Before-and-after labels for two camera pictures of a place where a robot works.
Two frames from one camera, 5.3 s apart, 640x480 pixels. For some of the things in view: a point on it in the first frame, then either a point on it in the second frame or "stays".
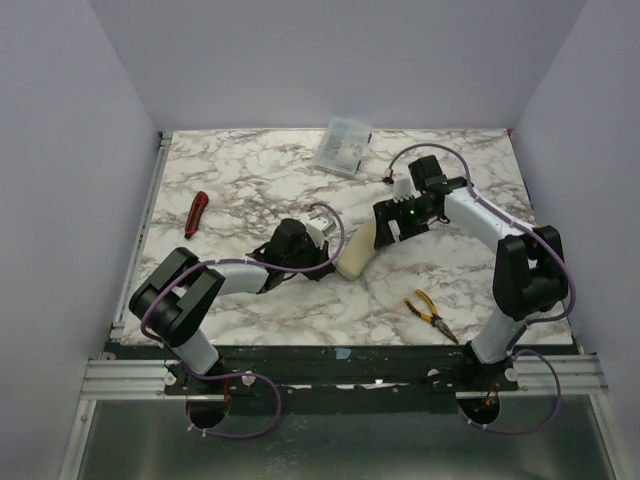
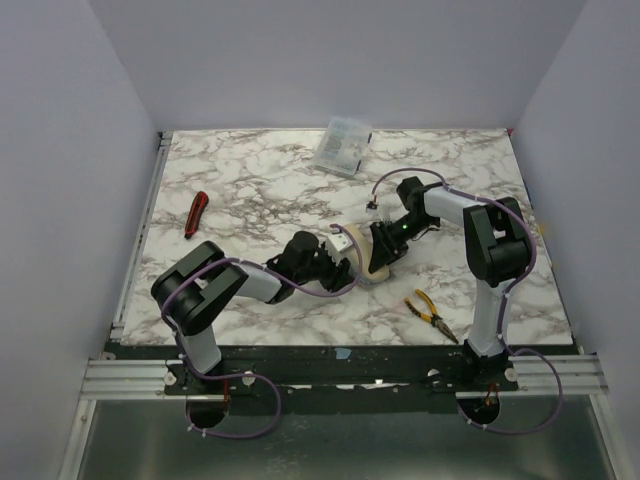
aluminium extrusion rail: [130, 380] stays
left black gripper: [319, 255] to [338, 275]
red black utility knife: [196, 211] stays
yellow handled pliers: [434, 318] stays
